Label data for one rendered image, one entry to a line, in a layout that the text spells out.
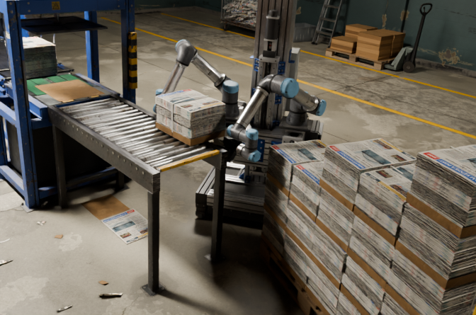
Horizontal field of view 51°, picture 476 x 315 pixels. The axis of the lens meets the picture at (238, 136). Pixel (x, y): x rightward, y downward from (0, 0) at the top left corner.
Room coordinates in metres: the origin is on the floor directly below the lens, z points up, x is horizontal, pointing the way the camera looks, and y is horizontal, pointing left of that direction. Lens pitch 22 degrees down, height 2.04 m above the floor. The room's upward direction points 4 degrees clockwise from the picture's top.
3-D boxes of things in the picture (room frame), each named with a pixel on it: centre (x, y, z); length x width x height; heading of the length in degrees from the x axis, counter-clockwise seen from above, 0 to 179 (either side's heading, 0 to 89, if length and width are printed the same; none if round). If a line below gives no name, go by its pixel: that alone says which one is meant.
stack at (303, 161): (2.41, -0.62, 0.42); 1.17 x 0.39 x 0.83; 26
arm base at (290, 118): (3.32, -0.41, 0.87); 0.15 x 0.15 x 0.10
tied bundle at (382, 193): (2.03, -0.81, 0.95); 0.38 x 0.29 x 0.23; 116
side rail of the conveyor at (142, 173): (2.89, 0.90, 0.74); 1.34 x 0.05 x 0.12; 45
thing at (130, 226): (3.10, 0.74, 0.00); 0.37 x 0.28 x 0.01; 45
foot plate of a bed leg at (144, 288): (2.44, 0.45, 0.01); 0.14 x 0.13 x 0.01; 135
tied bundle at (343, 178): (2.29, -0.68, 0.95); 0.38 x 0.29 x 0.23; 116
